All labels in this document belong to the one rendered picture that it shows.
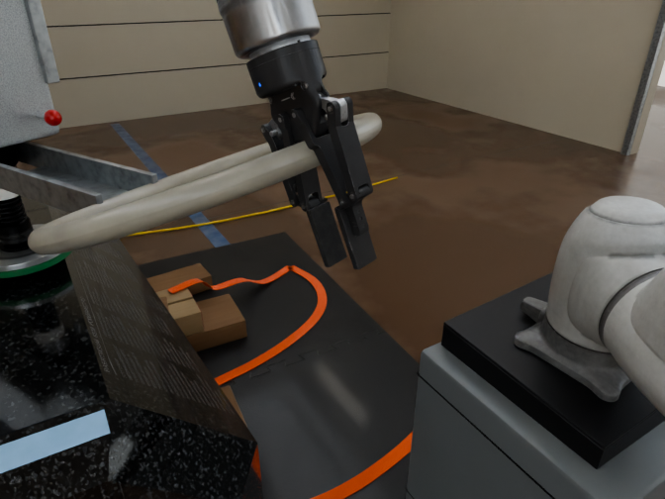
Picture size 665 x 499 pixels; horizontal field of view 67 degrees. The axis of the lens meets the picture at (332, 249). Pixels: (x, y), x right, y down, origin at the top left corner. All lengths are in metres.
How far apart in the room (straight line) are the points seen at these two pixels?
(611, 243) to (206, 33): 5.94
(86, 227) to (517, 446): 0.69
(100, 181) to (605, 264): 0.88
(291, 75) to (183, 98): 5.96
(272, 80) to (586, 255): 0.52
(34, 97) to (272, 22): 0.78
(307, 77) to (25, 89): 0.79
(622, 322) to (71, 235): 0.66
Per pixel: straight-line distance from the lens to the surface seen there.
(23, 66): 1.20
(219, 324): 2.25
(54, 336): 1.10
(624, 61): 5.39
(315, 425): 1.91
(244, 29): 0.51
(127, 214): 0.52
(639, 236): 0.80
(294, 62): 0.51
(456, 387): 0.94
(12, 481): 0.93
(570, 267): 0.84
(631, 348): 0.75
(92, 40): 6.19
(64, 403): 0.94
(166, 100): 6.40
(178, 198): 0.50
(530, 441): 0.87
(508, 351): 0.93
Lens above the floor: 1.42
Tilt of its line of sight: 28 degrees down
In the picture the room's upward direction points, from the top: straight up
